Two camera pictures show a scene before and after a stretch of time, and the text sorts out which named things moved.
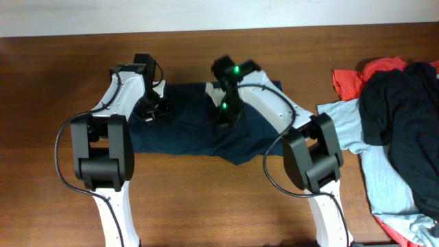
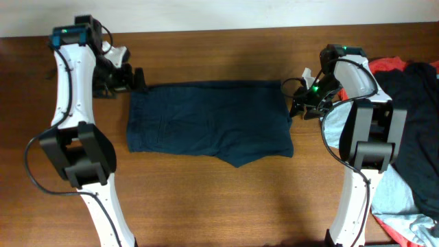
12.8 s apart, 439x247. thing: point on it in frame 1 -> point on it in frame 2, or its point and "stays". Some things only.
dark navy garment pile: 400,109 stays
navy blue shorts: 193,128 stays
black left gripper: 144,116 -> 125,82
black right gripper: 223,125 -> 304,100
